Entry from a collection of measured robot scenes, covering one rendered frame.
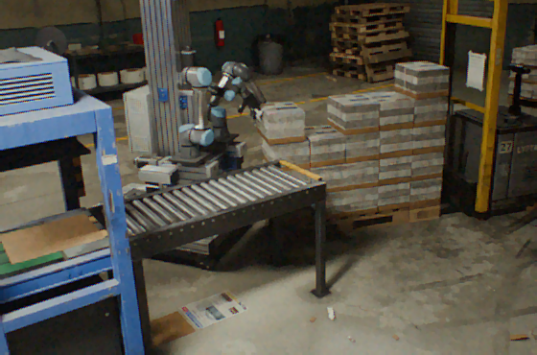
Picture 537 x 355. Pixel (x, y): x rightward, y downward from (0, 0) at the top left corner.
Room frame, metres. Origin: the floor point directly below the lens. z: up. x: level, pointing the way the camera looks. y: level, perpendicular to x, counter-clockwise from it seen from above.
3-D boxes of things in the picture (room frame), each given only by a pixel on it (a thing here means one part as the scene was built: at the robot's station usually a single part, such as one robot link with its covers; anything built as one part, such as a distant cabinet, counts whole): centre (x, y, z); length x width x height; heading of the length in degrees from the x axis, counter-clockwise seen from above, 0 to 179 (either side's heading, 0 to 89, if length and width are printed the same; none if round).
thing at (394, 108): (4.40, -1.00, 0.95); 0.38 x 0.29 x 0.23; 15
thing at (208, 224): (2.91, 0.20, 0.74); 1.34 x 0.05 x 0.12; 123
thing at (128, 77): (9.64, 2.44, 0.55); 1.80 x 0.70 x 1.09; 123
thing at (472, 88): (4.58, -1.73, 1.27); 0.57 x 0.01 x 0.65; 14
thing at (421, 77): (4.47, -1.29, 0.65); 0.39 x 0.30 x 1.29; 14
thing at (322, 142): (4.30, -0.58, 0.42); 1.17 x 0.39 x 0.83; 104
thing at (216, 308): (3.10, 0.37, 0.00); 0.37 x 0.28 x 0.01; 123
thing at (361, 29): (10.95, -2.10, 0.65); 1.33 x 0.94 x 1.30; 127
